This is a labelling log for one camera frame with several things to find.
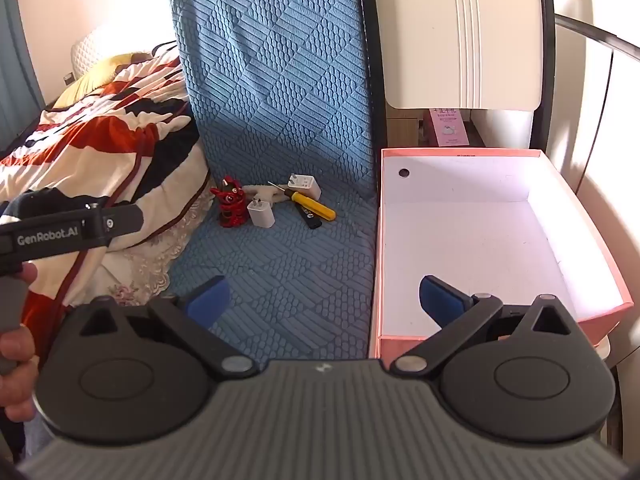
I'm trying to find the pink cardboard box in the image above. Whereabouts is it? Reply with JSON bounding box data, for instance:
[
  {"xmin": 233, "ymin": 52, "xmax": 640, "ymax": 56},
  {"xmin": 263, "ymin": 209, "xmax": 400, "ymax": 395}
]
[{"xmin": 367, "ymin": 147, "xmax": 636, "ymax": 361}]

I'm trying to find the beige lace cloth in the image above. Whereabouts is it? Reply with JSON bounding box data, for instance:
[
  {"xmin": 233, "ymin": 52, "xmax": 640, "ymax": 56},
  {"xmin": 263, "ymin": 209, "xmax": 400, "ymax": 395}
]
[{"xmin": 102, "ymin": 187, "xmax": 216, "ymax": 308}]

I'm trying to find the person's left hand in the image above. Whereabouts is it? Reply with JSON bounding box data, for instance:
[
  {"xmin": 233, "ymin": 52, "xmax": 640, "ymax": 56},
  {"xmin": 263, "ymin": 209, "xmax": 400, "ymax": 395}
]
[{"xmin": 0, "ymin": 261, "xmax": 42, "ymax": 423}]

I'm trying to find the white charger plug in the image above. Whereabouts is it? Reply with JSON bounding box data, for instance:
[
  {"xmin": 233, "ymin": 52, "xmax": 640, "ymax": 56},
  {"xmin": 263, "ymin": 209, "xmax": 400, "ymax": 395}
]
[
  {"xmin": 247, "ymin": 197, "xmax": 273, "ymax": 228},
  {"xmin": 287, "ymin": 173, "xmax": 322, "ymax": 201}
]

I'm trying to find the yellow pillow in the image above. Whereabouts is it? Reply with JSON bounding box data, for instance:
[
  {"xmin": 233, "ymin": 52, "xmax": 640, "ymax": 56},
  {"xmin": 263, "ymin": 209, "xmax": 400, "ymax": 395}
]
[{"xmin": 52, "ymin": 52, "xmax": 151, "ymax": 108}]

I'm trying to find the black curved metal rail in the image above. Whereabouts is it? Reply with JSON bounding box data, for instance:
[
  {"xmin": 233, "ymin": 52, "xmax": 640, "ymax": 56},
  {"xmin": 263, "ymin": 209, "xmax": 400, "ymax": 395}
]
[{"xmin": 554, "ymin": 14, "xmax": 640, "ymax": 63}]

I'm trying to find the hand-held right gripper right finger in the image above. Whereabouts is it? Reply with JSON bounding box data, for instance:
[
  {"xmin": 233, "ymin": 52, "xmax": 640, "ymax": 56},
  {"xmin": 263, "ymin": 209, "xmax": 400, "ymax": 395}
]
[{"xmin": 390, "ymin": 275, "xmax": 573, "ymax": 376}]

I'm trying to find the white plastic panel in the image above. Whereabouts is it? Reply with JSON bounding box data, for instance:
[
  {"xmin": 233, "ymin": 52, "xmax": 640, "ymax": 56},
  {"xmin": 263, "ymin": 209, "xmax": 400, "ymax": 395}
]
[{"xmin": 370, "ymin": 0, "xmax": 543, "ymax": 111}]

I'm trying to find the yellow handled screwdriver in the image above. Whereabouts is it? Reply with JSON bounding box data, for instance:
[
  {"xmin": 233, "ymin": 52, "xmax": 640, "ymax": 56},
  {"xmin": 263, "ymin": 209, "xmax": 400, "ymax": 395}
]
[{"xmin": 266, "ymin": 181, "xmax": 337, "ymax": 222}]

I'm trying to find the red white black printed blanket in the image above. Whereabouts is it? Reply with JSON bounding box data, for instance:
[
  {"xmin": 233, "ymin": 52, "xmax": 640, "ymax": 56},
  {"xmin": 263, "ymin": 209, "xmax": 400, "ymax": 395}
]
[{"xmin": 0, "ymin": 42, "xmax": 211, "ymax": 306}]

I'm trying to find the black usb stick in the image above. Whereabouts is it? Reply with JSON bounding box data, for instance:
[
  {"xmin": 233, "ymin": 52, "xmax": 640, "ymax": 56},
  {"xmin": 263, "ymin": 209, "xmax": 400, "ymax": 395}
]
[{"xmin": 294, "ymin": 200, "xmax": 321, "ymax": 230}]

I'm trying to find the blue curtain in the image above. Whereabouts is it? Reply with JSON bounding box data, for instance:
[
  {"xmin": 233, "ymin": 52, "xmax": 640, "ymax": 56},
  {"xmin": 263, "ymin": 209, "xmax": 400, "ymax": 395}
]
[{"xmin": 0, "ymin": 0, "xmax": 46, "ymax": 153}]

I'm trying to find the white quilted headboard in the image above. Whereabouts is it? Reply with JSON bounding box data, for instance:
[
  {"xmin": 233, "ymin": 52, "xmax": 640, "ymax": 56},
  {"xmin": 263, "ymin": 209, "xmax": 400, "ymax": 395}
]
[{"xmin": 70, "ymin": 25, "xmax": 176, "ymax": 78}]

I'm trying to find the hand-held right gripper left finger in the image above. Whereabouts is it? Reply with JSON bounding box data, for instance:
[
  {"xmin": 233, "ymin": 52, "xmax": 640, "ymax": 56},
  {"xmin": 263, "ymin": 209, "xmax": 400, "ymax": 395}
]
[{"xmin": 75, "ymin": 275, "xmax": 258, "ymax": 381}]

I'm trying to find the blue textured sofa cover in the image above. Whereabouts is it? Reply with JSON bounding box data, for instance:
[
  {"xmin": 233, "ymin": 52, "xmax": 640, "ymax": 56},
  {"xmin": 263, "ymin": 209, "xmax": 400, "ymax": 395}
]
[{"xmin": 167, "ymin": 0, "xmax": 381, "ymax": 361}]

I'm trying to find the pink booklet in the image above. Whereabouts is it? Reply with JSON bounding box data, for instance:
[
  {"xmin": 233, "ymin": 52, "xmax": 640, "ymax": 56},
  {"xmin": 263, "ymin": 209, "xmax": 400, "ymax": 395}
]
[{"xmin": 424, "ymin": 107, "xmax": 471, "ymax": 150}]

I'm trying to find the cream plush hair clip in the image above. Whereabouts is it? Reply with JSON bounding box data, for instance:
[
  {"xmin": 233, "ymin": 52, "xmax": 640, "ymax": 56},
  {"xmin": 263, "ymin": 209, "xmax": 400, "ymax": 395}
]
[{"xmin": 241, "ymin": 185, "xmax": 291, "ymax": 206}]

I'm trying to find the white folding chair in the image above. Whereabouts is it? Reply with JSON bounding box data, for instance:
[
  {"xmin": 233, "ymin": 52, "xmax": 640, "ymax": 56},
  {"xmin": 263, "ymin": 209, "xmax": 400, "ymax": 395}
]
[{"xmin": 356, "ymin": 0, "xmax": 556, "ymax": 201}]

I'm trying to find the red figurine toy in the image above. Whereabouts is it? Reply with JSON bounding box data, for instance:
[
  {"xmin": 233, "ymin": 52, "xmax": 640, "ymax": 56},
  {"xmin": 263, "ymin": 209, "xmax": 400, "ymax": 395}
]
[{"xmin": 210, "ymin": 175, "xmax": 248, "ymax": 228}]

